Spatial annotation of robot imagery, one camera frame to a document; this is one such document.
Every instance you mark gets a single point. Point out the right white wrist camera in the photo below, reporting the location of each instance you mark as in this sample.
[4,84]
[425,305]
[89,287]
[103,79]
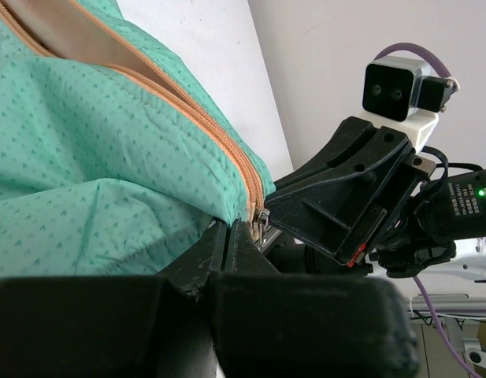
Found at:
[402,93]

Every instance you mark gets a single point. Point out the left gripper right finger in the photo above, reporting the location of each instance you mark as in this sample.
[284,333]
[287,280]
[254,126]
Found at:
[269,324]

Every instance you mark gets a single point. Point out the orange and teal jacket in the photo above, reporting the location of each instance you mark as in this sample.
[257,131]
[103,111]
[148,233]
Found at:
[113,157]

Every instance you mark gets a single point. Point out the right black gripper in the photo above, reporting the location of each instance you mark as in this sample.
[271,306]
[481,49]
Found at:
[350,196]

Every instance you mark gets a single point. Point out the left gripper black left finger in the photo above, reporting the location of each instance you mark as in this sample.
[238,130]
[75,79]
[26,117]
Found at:
[113,326]

